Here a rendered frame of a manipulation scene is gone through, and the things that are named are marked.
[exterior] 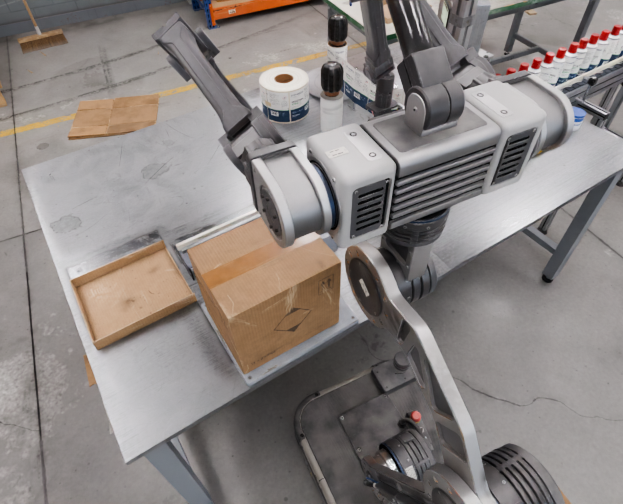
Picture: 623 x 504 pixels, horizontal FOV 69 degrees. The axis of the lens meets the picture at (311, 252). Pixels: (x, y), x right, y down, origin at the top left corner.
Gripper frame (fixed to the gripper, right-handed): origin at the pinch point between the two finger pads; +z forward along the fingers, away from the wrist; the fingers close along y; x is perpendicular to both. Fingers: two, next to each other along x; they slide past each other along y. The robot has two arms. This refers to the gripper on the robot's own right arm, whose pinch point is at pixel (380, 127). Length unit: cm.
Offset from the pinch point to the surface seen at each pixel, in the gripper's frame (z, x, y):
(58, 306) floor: 103, -81, 136
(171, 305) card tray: 16, 20, 90
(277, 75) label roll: -1, -52, 13
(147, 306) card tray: 19, 14, 96
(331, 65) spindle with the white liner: -16.0, -20.9, 7.1
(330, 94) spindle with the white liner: -5.9, -19.7, 8.1
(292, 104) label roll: 5.5, -38.3, 13.7
